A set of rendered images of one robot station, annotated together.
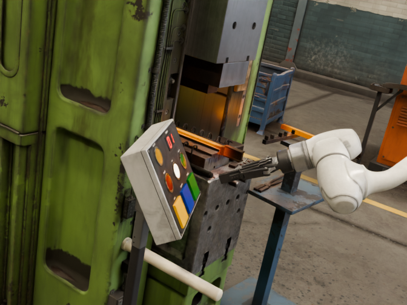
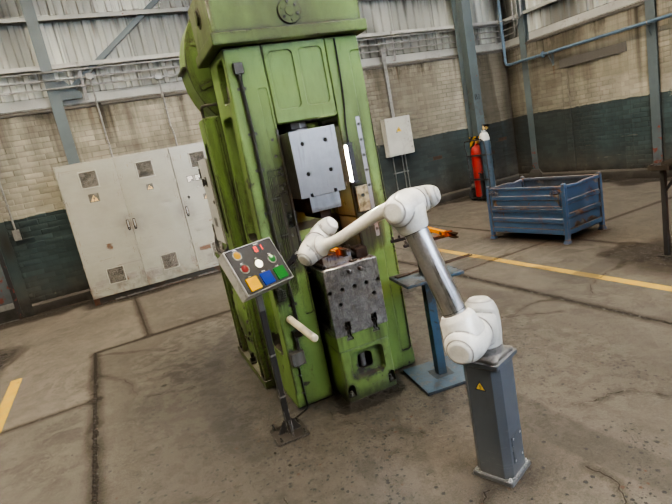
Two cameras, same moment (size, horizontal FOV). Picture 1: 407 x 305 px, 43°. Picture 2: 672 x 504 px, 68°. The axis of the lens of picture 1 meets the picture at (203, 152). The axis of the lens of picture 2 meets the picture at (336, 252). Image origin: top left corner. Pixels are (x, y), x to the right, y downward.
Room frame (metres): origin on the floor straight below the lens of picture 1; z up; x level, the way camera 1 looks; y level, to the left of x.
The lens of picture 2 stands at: (-0.42, -1.93, 1.64)
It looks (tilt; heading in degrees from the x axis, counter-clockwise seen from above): 12 degrees down; 38
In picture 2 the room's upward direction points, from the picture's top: 11 degrees counter-clockwise
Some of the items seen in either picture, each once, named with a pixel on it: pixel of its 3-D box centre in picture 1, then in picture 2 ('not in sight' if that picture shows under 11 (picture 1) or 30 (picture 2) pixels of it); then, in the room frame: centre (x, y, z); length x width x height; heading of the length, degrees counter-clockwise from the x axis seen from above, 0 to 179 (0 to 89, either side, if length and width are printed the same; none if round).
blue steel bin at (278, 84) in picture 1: (235, 88); (542, 206); (6.26, -0.24, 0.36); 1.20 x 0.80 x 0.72; 67
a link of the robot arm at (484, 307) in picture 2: not in sight; (480, 320); (1.57, -1.11, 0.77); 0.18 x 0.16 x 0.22; 3
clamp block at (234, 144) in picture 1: (227, 148); (358, 251); (2.17, -0.10, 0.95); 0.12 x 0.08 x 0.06; 59
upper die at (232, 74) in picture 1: (191, 60); (313, 201); (2.09, 0.12, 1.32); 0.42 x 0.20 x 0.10; 59
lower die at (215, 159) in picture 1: (177, 143); (324, 254); (2.09, 0.12, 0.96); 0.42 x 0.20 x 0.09; 59
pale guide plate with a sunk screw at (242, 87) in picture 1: (243, 72); (362, 198); (2.32, -0.11, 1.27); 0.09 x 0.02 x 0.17; 149
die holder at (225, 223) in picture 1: (174, 193); (338, 289); (2.15, 0.10, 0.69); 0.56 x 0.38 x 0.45; 59
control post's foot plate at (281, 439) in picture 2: not in sight; (288, 426); (1.46, 0.15, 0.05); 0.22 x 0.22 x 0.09; 59
